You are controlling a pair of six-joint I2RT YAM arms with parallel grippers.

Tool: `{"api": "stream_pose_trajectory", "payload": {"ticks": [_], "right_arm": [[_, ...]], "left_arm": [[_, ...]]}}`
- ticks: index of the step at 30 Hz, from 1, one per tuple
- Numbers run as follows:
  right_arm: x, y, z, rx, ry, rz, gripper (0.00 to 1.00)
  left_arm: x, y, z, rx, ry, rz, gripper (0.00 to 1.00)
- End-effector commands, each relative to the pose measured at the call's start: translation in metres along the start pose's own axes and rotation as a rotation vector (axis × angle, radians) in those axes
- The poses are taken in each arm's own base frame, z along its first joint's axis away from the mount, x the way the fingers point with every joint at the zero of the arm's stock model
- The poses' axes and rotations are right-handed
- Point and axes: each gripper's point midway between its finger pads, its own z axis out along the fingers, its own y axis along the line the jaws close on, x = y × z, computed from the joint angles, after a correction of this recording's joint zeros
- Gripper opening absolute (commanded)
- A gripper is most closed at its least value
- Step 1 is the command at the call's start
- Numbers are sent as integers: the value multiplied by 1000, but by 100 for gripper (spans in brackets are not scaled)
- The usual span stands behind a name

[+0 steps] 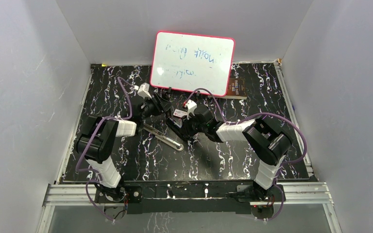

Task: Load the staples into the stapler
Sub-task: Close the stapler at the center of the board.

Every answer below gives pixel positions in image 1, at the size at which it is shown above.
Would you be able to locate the red white staple box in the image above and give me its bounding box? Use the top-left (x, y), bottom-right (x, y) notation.
top-left (173, 109), bottom-right (187, 118)

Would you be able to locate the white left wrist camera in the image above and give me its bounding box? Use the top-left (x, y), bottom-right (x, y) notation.
top-left (137, 83), bottom-right (152, 100)

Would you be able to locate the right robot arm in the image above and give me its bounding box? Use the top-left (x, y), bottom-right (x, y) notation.
top-left (180, 106), bottom-right (292, 201)

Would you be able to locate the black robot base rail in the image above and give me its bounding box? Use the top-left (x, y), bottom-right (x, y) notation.
top-left (96, 180), bottom-right (285, 216)

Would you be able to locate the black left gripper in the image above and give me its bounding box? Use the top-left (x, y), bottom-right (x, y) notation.
top-left (140, 93), bottom-right (173, 122)

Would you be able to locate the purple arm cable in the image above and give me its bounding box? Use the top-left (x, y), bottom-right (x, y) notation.
top-left (183, 87), bottom-right (308, 222)
top-left (75, 76), bottom-right (142, 222)

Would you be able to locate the brown Three Days book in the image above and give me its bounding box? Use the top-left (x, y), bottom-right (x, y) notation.
top-left (224, 78), bottom-right (247, 100)

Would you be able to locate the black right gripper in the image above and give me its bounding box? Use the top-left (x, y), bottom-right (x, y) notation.
top-left (180, 112), bottom-right (207, 137)

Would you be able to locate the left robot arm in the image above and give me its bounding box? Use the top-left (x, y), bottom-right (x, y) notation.
top-left (74, 94), bottom-right (171, 202)

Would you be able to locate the pink framed whiteboard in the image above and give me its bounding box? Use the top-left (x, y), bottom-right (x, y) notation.
top-left (150, 31), bottom-right (236, 97)

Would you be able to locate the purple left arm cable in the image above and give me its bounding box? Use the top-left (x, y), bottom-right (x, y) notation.
top-left (75, 76), bottom-right (142, 222)

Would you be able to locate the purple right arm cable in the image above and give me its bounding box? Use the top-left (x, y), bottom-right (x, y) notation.
top-left (183, 87), bottom-right (308, 222)

